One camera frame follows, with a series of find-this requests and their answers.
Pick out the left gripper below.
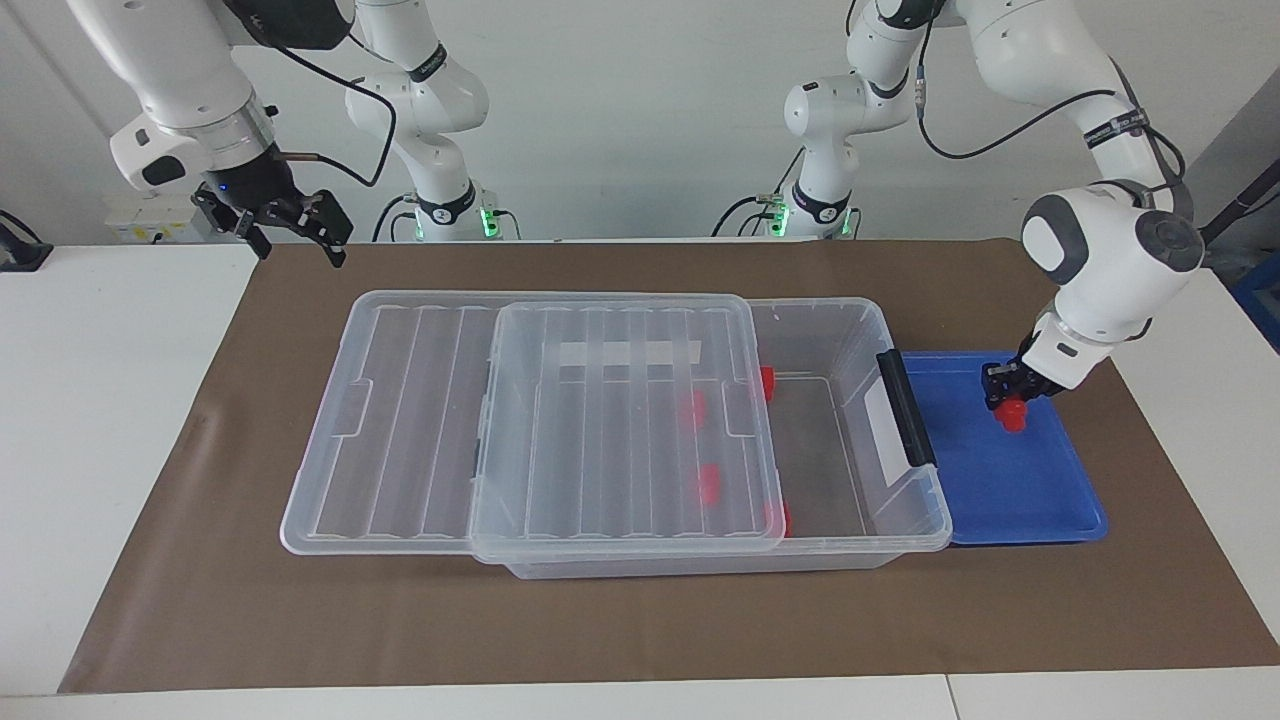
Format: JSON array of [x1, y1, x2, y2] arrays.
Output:
[[982, 334, 1053, 414]]

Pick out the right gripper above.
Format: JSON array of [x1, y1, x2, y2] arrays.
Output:
[[191, 146, 355, 269]]

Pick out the black box latch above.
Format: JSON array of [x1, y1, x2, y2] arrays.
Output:
[[876, 349, 938, 469]]

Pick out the clear plastic box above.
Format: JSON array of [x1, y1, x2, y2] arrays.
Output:
[[497, 295, 954, 581]]

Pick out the blue tray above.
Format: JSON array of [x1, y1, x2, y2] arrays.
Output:
[[898, 348, 1110, 547]]

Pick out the clear plastic lid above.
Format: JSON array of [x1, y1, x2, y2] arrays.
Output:
[[279, 289, 753, 557], [469, 295, 788, 564]]

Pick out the black stand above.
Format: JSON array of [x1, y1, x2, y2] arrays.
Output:
[[1198, 156, 1280, 247], [0, 209, 54, 273]]

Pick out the black cable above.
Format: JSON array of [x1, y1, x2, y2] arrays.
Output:
[[222, 0, 399, 189], [913, 0, 1191, 217], [711, 146, 807, 239], [371, 194, 415, 244]]

